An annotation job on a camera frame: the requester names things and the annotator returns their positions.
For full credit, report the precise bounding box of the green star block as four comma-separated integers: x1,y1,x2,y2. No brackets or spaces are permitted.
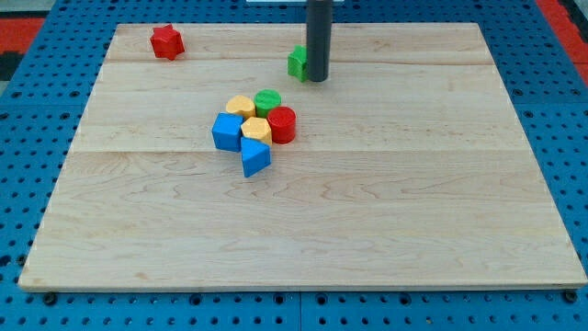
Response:
288,45,308,83

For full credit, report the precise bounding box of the red star block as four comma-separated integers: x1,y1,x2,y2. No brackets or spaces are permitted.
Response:
150,24,185,61

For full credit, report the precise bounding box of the blue triangle block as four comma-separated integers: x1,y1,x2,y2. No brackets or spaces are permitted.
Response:
241,137,271,177

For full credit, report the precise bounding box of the red cylinder block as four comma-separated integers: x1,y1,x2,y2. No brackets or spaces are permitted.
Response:
266,106,297,144

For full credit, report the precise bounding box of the yellow hexagon block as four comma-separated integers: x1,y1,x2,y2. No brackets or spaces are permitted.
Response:
241,117,273,146

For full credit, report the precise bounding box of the green cylinder block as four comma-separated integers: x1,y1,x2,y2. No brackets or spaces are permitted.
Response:
254,89,282,118

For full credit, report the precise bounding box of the blue cube block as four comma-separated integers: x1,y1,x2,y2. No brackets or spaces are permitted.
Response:
211,113,243,153

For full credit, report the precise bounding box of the yellow heart block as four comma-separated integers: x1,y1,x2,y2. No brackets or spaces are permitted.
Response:
225,95,256,120

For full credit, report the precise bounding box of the light wooden board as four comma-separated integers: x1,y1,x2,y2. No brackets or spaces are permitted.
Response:
19,23,587,292

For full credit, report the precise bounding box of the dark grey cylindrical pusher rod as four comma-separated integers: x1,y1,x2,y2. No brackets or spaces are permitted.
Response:
306,0,334,82

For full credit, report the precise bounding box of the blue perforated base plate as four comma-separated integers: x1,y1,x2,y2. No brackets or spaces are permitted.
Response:
1,0,587,330

